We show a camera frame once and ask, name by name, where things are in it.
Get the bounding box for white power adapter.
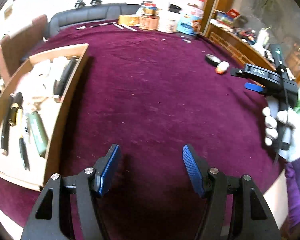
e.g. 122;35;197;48
50;56;70;81

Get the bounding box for wooden tray box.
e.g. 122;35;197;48
0;43;89;191

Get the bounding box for clear jar with cartoon label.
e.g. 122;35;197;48
176;5;204;36

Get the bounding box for brown chair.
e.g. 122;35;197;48
0;15;47;84

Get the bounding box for white charger with prongs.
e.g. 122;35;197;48
20;59;54;99

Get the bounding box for right gloved hand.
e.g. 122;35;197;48
262;106;300;163

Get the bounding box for black electrical tape roll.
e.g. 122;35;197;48
205;54;221;67

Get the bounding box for orange labelled jar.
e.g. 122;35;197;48
139;2;159;31

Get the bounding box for long black marker pen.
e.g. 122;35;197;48
53;57;77;102

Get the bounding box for black leather sofa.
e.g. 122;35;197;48
44;3;141;39

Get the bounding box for black gold lipstick tube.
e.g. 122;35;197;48
8;92;23;126

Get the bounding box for yellow tape roll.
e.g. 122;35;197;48
118;15;140;26

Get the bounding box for metal tweezers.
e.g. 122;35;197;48
113;23;137;31

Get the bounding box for colourful box on counter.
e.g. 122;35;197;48
216;9;240;27

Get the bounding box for purple sleeved right forearm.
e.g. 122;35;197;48
285;158;300;228

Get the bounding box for purple velvet tablecloth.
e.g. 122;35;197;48
0;19;286;240

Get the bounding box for white plastic jar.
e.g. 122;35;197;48
157;4;181;34

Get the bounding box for wooden cabinet counter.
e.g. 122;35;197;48
202;0;300;85

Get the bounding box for white bottle orange cap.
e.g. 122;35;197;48
215;61;230;75

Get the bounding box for green rectangular tube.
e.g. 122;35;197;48
29;111;48;158

